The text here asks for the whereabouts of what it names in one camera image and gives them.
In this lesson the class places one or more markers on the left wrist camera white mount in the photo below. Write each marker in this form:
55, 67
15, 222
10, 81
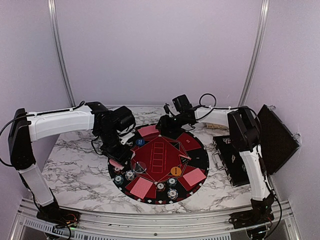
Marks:
124, 139

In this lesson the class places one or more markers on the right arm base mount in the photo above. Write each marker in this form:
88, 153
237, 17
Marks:
248, 218

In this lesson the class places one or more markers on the aluminium frame post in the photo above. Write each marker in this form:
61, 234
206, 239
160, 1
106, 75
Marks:
257, 47
59, 51

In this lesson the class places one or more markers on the dealt red card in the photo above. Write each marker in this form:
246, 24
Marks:
194, 177
141, 188
148, 130

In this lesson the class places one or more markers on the black poker set case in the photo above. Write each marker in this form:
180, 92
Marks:
278, 145

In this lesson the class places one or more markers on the green chips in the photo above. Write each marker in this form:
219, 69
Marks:
118, 180
172, 182

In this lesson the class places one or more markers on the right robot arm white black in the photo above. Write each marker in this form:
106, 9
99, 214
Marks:
245, 135

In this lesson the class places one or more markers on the triangular all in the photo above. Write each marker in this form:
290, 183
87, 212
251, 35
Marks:
183, 159

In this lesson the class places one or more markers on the front aluminium rail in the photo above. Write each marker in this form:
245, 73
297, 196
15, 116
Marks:
205, 225

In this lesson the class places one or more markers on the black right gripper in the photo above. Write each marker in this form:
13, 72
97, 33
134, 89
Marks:
165, 124

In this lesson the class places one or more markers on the yellow woven bamboo mat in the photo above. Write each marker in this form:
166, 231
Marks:
216, 126

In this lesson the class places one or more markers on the left aluminium frame post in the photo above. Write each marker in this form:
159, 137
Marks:
59, 51

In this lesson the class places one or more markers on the red playing card deck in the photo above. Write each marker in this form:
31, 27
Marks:
116, 164

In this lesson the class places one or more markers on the right aluminium frame post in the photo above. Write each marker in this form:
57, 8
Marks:
257, 47

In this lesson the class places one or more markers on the orange big blind button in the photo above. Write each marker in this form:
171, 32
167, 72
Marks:
176, 171

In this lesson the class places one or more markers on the blue white chip row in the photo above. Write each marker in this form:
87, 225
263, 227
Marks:
227, 140

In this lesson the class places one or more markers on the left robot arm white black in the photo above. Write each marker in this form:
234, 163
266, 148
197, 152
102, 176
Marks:
29, 128

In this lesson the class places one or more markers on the blue small blind button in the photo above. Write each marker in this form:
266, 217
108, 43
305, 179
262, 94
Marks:
140, 142

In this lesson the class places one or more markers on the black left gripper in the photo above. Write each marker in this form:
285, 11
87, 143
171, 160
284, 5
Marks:
121, 156

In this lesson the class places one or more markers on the round red black poker mat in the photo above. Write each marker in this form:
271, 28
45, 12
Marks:
160, 153

